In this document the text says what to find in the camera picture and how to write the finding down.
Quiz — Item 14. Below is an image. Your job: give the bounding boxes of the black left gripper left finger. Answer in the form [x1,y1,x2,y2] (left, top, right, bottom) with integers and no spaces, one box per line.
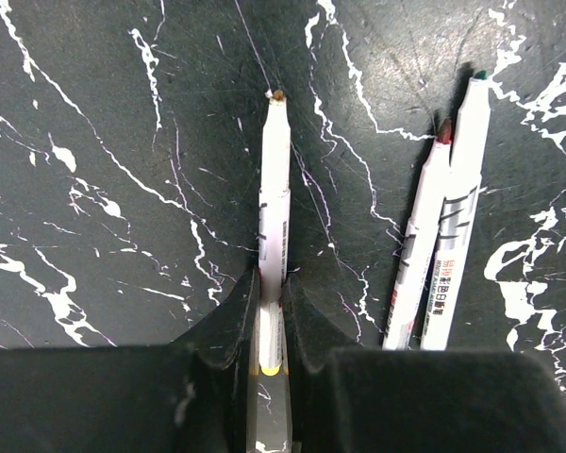
[0,269,259,452]

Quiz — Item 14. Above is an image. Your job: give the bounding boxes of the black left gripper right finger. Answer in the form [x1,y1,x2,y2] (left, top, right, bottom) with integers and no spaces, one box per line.
[282,277,566,452]

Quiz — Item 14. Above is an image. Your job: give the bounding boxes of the white pen yellow end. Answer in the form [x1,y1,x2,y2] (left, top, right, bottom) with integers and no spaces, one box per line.
[258,90,291,377]

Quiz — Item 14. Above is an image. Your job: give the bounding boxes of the white pen red end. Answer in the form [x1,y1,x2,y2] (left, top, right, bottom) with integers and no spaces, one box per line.
[382,118,453,350]

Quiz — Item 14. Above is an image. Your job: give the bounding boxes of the white pen green end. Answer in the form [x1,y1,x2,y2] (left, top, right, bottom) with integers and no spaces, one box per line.
[420,70,491,350]

